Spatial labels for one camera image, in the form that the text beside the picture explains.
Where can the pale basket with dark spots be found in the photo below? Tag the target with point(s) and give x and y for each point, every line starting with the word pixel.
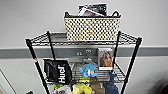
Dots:
pixel 91 29

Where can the yellow plush toy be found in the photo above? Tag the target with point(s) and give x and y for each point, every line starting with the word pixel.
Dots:
pixel 81 89

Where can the long grey wall band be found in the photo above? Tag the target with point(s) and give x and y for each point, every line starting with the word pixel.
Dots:
pixel 16 52

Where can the white box with pink picture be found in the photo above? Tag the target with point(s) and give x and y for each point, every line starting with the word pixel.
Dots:
pixel 88 12

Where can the white box with portrait photo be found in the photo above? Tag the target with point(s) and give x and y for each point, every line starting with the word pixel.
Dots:
pixel 105 59

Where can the black bag with white print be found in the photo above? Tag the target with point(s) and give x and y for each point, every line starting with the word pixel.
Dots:
pixel 57 71

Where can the blue shark plush toy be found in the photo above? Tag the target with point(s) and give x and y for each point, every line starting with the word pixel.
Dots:
pixel 111 85

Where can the small light blue plush toy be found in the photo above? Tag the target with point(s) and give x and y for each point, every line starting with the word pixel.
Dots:
pixel 88 69

